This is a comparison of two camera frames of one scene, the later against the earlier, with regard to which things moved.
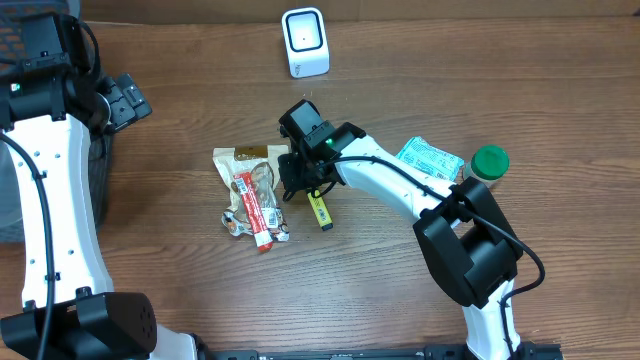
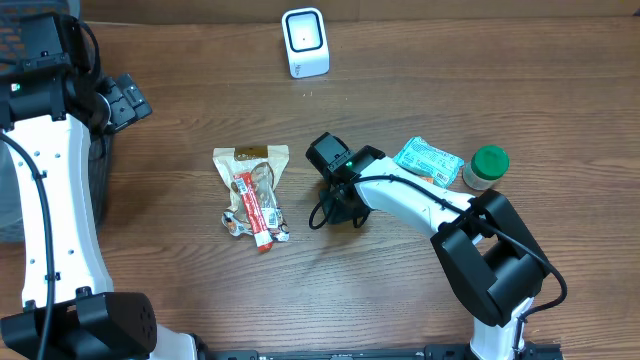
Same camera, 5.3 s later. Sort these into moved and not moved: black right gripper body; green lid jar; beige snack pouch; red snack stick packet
Moved: black right gripper body
Not moved: beige snack pouch; green lid jar; red snack stick packet
